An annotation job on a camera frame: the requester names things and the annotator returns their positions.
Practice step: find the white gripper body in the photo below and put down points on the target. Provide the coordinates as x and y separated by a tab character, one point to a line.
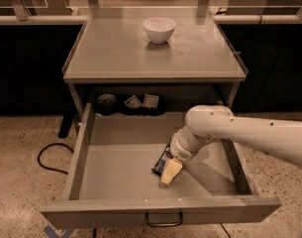
180	150

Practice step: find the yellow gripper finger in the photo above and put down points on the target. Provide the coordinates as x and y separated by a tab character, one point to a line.
171	169

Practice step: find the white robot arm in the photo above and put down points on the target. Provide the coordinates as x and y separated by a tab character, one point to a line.
203	124

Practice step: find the grey open drawer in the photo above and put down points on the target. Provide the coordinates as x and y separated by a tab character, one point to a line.
110	182

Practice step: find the grey counter cabinet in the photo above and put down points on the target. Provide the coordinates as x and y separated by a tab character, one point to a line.
113	48

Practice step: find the right black puck with card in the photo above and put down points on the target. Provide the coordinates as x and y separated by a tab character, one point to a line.
153	105

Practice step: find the black puck with card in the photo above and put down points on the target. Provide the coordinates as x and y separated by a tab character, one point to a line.
130	105
153	105

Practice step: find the left black puck with card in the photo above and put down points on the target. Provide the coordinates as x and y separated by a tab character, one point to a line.
130	105

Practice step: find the round black white device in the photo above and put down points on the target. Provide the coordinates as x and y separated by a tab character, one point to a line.
106	104

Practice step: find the white ceramic bowl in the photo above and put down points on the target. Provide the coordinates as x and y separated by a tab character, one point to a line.
159	29

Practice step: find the blue floor tape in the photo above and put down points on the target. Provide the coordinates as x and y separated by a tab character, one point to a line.
53	233

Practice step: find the left dark cabinet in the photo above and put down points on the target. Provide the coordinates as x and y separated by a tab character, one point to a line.
31	62

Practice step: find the black drawer handle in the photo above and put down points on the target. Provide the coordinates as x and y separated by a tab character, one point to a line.
164	219

